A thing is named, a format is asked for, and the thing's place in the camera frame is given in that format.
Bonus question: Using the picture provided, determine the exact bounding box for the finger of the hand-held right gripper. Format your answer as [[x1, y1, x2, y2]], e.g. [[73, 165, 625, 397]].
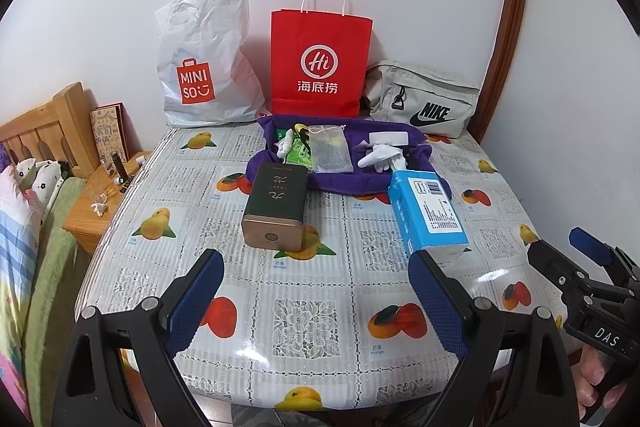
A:
[[569, 227, 640, 280], [527, 239, 596, 301]]

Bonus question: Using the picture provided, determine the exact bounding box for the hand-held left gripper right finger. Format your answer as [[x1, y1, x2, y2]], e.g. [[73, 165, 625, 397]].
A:
[[409, 248, 581, 427]]

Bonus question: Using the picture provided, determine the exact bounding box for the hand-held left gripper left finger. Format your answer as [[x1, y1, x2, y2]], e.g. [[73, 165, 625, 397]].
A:
[[51, 248, 225, 427]]

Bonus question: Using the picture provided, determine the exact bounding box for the white cotton glove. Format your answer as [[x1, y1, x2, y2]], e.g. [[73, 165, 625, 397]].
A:
[[276, 127, 297, 161], [357, 143, 407, 172]]

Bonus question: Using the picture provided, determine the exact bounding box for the light green wet wipes pack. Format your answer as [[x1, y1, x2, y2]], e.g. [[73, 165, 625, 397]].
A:
[[291, 138, 315, 172]]

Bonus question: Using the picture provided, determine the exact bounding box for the sheer drawstring pouch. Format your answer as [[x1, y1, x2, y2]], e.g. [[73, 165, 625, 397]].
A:
[[306, 124, 353, 175]]

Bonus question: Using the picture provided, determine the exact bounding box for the person's right hand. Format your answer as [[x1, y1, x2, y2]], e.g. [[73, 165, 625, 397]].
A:
[[577, 346, 626, 417]]

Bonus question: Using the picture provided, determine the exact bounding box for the blue cardboard box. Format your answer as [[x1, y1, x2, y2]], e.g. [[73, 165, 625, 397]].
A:
[[387, 169, 472, 258]]

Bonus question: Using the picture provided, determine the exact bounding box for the fruit print tablecloth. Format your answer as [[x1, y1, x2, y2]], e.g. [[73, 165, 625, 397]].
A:
[[74, 127, 571, 410]]

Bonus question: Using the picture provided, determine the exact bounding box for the dark green tin box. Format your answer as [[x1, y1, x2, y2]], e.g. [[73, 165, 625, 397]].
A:
[[241, 162, 309, 253]]

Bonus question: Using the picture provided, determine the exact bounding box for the wooden nightstand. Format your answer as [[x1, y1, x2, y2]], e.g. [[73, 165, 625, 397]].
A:
[[62, 151, 153, 254]]

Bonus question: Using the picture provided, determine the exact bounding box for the green bed sheet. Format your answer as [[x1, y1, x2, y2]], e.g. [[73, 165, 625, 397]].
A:
[[25, 177, 96, 418]]

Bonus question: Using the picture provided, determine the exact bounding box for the small dark bottle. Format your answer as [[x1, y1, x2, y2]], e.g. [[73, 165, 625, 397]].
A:
[[110, 154, 127, 194]]

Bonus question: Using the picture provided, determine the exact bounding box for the purple towel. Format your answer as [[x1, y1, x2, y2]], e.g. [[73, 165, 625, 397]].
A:
[[248, 114, 453, 200]]

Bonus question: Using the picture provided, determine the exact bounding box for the striped pastel bedding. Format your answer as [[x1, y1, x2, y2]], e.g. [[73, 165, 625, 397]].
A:
[[0, 164, 56, 423]]

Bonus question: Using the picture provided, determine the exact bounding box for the patterned book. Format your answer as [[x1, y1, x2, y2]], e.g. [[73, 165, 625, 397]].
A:
[[90, 104, 130, 178]]

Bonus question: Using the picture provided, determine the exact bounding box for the grey waist bag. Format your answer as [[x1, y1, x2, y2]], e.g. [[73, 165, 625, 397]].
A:
[[364, 61, 480, 138]]

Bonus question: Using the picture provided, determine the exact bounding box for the wooden headboard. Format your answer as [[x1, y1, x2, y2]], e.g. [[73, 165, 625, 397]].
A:
[[0, 82, 101, 178]]

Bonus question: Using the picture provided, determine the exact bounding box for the white plastic shopping bag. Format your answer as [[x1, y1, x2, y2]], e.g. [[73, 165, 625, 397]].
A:
[[154, 0, 266, 128]]

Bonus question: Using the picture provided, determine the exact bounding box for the red paper bag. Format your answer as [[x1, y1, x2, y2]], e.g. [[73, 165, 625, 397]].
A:
[[270, 0, 373, 118]]

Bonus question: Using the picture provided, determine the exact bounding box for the brown wooden door frame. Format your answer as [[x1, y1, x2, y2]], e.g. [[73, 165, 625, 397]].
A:
[[470, 0, 532, 145]]

